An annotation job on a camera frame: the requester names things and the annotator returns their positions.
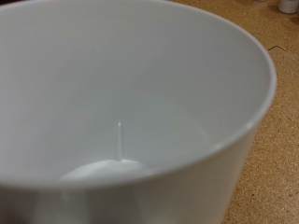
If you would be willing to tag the white coffee pod orange lid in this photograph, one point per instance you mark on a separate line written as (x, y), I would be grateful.
(288, 5)

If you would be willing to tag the white mug with green tape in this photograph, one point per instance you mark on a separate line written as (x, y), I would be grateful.
(124, 77)

